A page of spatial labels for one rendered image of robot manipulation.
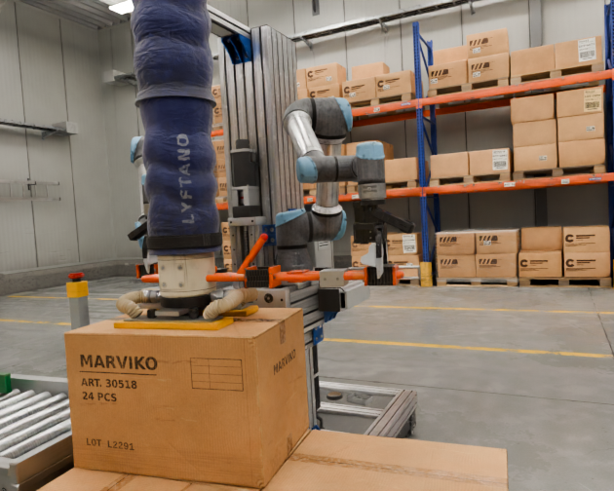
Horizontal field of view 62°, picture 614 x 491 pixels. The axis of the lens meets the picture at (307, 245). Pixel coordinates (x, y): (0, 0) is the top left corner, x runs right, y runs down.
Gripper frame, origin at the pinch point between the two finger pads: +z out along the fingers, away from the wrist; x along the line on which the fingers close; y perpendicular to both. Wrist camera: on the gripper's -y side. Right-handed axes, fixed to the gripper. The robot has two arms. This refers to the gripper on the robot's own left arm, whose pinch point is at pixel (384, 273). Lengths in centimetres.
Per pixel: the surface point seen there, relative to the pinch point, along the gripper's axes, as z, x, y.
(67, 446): 49, 16, 97
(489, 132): -145, -828, -67
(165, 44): -67, 11, 56
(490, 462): 53, -5, -26
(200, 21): -74, 3, 49
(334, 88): -234, -735, 186
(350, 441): 53, -11, 15
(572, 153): -83, -680, -170
